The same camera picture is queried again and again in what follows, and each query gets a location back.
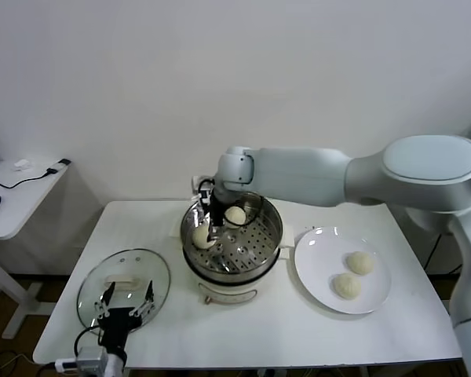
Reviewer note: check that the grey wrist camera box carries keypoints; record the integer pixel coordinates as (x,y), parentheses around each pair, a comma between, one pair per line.
(90,357)
(201,187)

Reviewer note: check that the small white object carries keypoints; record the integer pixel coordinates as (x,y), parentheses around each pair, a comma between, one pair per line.
(21,165)

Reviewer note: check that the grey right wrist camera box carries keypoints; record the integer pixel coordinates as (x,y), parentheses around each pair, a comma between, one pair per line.
(201,187)

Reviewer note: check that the white steamed baozi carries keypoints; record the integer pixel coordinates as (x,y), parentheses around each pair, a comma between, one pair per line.
(200,237)
(235,217)
(346,286)
(360,262)

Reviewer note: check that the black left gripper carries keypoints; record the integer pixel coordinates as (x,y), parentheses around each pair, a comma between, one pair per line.
(115,322)

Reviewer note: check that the white side table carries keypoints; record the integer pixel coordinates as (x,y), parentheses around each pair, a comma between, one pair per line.
(19,204)

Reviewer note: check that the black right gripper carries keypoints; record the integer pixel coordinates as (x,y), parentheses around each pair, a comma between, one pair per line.
(216,208)

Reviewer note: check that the pale right robot arm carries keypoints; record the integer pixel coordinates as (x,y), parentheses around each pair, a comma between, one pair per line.
(298,173)

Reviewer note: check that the white round plate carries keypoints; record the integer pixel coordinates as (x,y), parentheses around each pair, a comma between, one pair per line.
(318,267)

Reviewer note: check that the white electric cooker pot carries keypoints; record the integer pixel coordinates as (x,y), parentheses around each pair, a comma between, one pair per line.
(227,292)

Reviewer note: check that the stainless steel steamer basket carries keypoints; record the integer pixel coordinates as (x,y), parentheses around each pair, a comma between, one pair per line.
(259,243)

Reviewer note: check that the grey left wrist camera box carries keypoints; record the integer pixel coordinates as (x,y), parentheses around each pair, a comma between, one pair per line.
(90,357)

